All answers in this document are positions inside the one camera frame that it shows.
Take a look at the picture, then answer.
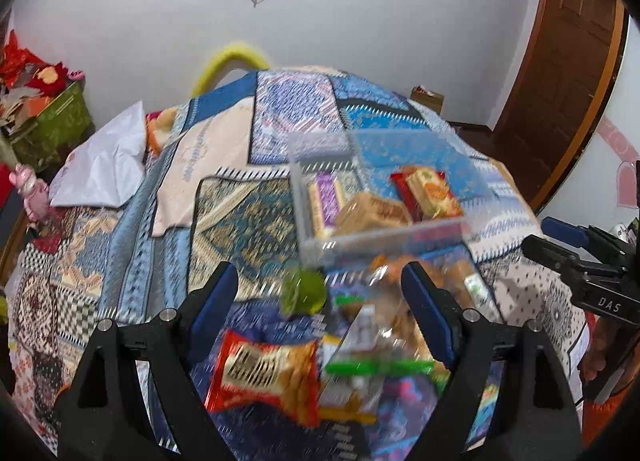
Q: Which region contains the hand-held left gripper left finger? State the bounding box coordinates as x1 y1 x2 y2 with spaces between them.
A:
52 261 241 461

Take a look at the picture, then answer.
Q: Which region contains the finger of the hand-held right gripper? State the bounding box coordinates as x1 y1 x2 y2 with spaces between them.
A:
541 217 632 254
522 235 626 284

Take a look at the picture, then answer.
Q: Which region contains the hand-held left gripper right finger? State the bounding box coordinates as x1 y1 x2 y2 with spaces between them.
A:
400 261 586 461

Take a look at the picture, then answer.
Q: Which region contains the clear snack bag green label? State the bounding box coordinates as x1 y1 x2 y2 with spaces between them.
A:
320 248 493 407

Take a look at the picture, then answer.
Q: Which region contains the clear plastic container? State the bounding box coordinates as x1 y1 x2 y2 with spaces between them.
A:
287 130 476 264

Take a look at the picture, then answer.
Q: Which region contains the green round jelly cup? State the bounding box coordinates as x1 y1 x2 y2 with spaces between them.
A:
280 265 328 317

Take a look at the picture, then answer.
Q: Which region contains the brown snack packet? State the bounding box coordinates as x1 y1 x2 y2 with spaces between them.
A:
332 191 413 237

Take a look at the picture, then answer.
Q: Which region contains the red and orange snack packet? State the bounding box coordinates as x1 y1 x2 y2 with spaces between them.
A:
390 166 465 222

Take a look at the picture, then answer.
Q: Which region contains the purple and yellow snack packet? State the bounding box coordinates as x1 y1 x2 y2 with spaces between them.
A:
306 172 351 237

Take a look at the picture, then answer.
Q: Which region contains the person's right forearm orange sleeve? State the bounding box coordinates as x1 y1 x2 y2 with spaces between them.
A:
580 383 632 449

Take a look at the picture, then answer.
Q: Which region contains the person's right hand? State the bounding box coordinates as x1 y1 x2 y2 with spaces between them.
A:
577 313 632 392

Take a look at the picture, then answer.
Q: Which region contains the patterned patchwork blanket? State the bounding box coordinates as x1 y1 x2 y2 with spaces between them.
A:
10 66 591 461

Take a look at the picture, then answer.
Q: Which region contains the beige embroidered cloth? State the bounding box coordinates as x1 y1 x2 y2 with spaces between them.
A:
150 96 257 238

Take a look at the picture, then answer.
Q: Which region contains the brown wooden door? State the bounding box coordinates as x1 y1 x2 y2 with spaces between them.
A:
492 0 628 212

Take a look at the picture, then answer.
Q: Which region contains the orange plush pillow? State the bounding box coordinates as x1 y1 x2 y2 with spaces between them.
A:
145 107 180 156

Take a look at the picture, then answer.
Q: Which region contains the white plastic bag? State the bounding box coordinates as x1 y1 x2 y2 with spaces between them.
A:
49 101 148 209

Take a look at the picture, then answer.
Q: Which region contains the cardboard box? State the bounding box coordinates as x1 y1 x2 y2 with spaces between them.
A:
410 85 446 114

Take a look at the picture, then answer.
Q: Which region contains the pink toy figure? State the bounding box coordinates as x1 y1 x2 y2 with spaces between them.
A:
7 163 51 232

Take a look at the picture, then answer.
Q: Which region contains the yellow foam tube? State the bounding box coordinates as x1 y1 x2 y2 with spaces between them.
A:
190 41 273 98

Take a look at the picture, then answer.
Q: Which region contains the green storage box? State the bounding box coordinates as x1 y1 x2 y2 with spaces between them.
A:
7 81 96 174

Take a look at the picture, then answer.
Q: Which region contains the pile of red cloth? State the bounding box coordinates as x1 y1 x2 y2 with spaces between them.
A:
0 30 86 114

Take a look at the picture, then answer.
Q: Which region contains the pink wall sticker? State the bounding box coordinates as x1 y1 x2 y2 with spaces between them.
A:
597 116 640 212

